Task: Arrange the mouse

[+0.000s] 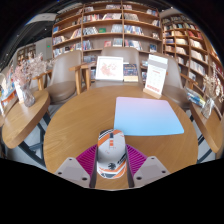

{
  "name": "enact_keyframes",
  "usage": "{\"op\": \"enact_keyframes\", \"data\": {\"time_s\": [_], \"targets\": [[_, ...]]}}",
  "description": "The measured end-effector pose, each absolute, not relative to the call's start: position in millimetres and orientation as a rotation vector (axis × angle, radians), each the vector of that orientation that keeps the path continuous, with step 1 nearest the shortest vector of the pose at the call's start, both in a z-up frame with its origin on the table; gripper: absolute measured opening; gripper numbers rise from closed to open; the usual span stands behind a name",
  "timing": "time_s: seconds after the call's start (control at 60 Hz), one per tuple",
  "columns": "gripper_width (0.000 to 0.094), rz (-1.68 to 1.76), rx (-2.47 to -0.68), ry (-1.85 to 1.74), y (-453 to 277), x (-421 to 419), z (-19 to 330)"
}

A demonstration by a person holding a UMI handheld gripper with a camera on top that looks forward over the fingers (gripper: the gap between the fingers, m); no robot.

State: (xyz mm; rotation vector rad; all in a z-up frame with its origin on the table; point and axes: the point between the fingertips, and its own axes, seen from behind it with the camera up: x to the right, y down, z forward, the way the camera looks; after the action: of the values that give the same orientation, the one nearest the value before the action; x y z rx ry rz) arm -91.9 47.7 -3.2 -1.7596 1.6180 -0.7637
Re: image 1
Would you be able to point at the wide wooden bookshelf with books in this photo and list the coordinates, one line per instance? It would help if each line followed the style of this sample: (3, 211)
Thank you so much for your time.
(106, 25)

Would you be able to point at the brown padded wooden armchair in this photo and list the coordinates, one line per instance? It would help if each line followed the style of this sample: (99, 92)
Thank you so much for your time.
(116, 51)
(65, 78)
(175, 86)

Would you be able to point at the angled wooden bookshelf with books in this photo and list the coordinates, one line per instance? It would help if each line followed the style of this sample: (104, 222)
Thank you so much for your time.
(190, 43)

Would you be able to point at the dark cover book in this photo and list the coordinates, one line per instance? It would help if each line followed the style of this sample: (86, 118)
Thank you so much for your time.
(130, 70)

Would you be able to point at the glass vase with dried flowers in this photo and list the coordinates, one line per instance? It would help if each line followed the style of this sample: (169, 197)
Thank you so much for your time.
(208, 108)
(28, 96)

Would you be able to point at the white framed floral picture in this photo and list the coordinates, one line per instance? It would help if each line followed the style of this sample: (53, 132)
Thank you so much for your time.
(109, 68)

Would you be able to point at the small white table card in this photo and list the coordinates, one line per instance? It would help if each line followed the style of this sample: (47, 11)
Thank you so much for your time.
(19, 93)

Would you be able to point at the stack of colourful magazines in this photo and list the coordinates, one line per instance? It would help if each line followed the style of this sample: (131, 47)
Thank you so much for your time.
(195, 96)

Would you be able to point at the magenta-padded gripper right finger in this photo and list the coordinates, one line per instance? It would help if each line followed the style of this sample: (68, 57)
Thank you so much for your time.
(138, 163)

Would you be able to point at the distant wooden bookshelf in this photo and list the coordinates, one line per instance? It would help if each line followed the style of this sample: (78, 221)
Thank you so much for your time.
(26, 53)

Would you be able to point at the round wooden side table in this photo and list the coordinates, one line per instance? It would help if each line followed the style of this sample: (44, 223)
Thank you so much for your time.
(210, 128)
(23, 116)

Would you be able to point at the colourful display books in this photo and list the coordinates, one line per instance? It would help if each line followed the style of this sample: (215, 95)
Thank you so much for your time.
(6, 95)

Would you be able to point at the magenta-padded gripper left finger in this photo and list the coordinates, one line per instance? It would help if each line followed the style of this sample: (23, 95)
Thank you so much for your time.
(85, 163)

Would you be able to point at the pink-blue gradient mouse pad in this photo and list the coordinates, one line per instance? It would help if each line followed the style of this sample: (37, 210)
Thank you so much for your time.
(146, 116)

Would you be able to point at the white sign on wooden base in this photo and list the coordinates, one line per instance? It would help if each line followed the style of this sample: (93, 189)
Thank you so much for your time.
(156, 75)

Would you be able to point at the white and orange computer mouse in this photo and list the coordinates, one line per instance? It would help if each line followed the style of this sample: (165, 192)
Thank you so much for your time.
(111, 153)

